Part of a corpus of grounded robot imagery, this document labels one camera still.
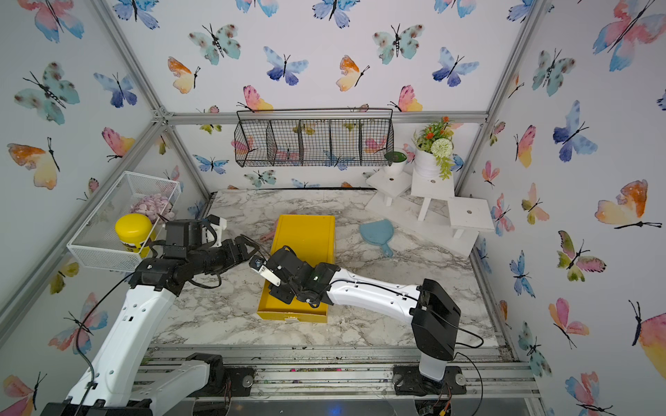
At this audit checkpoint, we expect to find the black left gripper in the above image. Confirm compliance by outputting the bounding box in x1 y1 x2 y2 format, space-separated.
190 236 261 276

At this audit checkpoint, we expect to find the yellow plastic drawer box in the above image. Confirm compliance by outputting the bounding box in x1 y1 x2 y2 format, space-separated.
257 214 336 323

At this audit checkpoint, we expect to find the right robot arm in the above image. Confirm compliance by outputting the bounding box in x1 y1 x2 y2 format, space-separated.
250 246 461 386

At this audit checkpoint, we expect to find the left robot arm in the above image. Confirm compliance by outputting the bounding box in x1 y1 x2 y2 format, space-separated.
42 235 260 415

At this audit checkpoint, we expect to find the pink flower bunch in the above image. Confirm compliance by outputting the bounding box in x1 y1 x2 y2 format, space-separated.
130 193 175 224

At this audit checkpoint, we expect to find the blue plastic dustpan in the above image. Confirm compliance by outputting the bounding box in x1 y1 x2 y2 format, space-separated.
359 219 394 258

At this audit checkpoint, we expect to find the yellow lidded jar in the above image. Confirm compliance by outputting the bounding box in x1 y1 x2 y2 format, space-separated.
114 213 153 258

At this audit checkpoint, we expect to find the white stepped plant stand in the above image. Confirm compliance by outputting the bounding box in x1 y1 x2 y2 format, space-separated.
366 171 494 257

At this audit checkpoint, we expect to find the small white pot green plant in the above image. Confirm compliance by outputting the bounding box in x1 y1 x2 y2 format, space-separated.
384 151 408 177

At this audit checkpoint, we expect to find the white pot with flowers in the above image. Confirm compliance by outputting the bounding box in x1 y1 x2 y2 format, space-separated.
413 116 454 180

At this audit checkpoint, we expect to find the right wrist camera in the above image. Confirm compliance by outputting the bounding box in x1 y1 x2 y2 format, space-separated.
248 255 281 287

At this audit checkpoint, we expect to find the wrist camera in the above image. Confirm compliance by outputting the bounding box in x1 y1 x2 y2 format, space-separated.
248 255 281 287
165 214 227 250

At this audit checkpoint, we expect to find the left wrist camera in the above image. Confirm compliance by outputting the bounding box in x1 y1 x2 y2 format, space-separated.
165 214 227 250

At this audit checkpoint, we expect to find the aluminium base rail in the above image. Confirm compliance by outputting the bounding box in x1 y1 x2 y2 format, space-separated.
134 344 540 400

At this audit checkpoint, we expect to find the white wire mesh basket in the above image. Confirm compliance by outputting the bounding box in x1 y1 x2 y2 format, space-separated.
67 172 181 272

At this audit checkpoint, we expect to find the black wire wall basket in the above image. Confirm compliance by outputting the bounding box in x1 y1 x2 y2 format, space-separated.
232 107 395 171

